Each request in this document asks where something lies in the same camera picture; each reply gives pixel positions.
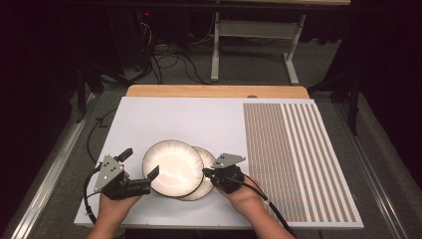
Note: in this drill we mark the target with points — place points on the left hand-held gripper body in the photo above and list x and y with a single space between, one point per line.
107 172

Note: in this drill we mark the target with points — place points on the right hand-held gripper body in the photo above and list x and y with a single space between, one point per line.
229 179

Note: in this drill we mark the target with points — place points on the white plate with dark rim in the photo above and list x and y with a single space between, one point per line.
174 166
207 159

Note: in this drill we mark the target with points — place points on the person's right hand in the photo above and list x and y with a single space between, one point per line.
247 199

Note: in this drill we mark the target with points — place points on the person's left hand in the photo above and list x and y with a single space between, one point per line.
112 209

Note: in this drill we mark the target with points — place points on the white board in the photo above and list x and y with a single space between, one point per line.
185 122

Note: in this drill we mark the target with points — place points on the striped placemat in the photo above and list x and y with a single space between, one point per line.
298 159

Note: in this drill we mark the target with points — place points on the dark metal stand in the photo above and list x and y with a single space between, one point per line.
81 93
353 103

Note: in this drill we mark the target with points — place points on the wooden table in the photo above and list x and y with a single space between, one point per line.
215 91

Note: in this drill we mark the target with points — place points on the metal floor rail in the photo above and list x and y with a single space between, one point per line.
375 186
49 176

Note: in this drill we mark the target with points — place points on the white desk frame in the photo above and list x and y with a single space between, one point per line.
255 29

